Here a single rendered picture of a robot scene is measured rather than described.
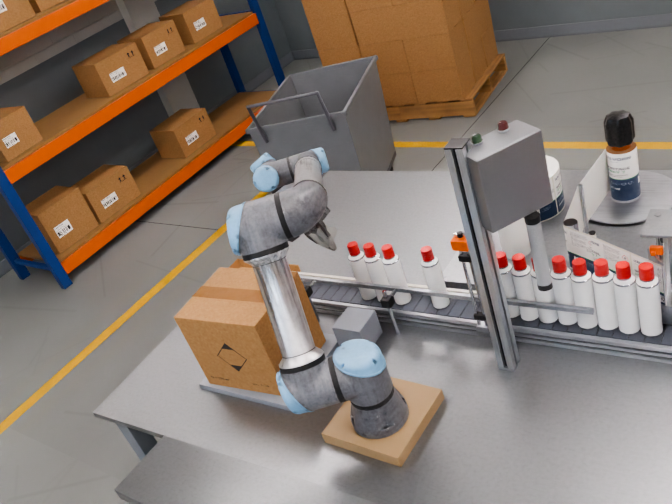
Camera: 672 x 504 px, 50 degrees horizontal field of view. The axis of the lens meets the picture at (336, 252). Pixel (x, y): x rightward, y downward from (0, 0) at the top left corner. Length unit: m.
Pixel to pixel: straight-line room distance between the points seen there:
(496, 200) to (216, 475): 1.03
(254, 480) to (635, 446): 0.93
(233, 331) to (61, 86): 4.45
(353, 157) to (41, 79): 2.92
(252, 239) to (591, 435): 0.91
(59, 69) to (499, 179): 4.99
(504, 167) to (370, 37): 3.92
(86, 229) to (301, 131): 2.00
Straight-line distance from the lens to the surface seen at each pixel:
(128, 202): 5.62
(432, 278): 2.07
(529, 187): 1.68
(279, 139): 4.17
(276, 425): 2.06
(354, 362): 1.73
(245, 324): 1.95
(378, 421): 1.83
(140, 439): 2.52
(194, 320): 2.07
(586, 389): 1.90
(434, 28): 5.23
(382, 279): 2.18
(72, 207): 5.37
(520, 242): 2.23
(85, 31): 6.41
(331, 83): 4.81
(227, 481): 1.99
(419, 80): 5.43
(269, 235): 1.69
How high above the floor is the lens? 2.19
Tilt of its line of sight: 31 degrees down
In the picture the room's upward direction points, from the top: 20 degrees counter-clockwise
